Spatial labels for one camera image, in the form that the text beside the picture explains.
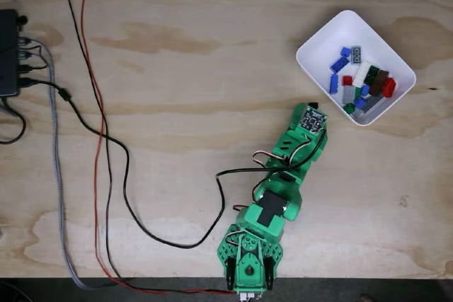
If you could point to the small black lego brick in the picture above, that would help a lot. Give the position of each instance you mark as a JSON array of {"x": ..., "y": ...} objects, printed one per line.
[{"x": 313, "y": 105}]

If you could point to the blue lego plate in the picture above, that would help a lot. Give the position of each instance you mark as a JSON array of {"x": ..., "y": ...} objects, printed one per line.
[
  {"x": 334, "y": 83},
  {"x": 339, "y": 63}
]

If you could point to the green square lego brick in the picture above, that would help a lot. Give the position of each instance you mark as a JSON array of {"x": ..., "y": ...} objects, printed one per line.
[{"x": 349, "y": 107}]

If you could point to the light grey lego plate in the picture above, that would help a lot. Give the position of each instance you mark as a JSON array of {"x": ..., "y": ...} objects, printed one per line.
[{"x": 348, "y": 94}]

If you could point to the small light grey lego brick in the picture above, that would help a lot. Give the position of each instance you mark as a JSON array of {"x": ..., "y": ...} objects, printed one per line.
[{"x": 359, "y": 114}]

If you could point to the small red lego brick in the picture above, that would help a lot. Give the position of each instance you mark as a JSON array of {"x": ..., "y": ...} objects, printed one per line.
[{"x": 347, "y": 80}]

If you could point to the green narrow lego brick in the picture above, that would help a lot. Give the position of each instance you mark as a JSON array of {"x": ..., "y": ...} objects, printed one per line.
[{"x": 357, "y": 91}]

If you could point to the small blue lego brick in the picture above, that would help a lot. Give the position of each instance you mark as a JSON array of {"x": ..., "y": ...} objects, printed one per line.
[
  {"x": 345, "y": 51},
  {"x": 361, "y": 103}
]

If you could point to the blue square lego brick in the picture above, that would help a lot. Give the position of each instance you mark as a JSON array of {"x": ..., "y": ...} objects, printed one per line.
[{"x": 365, "y": 90}]

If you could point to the white plastic bin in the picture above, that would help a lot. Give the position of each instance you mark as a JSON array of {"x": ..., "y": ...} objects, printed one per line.
[{"x": 318, "y": 44}]

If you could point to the white long lego plate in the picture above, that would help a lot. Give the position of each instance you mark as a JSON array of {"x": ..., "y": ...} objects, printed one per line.
[{"x": 361, "y": 74}]

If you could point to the dark grey long lego plate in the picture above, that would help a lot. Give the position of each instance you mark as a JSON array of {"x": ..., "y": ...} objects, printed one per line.
[{"x": 373, "y": 103}]

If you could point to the grey upturned lego brick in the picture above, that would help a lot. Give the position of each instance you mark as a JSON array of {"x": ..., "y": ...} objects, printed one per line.
[{"x": 356, "y": 55}]

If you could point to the dark green lego brick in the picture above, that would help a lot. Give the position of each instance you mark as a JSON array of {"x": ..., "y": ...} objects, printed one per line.
[{"x": 372, "y": 74}]

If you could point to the red upturned lego brick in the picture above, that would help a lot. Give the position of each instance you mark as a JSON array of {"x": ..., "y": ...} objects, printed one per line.
[{"x": 389, "y": 87}]

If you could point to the black round knob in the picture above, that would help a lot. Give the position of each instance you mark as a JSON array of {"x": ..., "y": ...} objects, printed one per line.
[{"x": 22, "y": 19}]

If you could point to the black usb hub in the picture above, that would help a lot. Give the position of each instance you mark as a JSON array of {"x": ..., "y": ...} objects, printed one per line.
[{"x": 7, "y": 54}]

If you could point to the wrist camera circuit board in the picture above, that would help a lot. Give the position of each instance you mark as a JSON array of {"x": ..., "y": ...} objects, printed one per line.
[{"x": 314, "y": 120}]

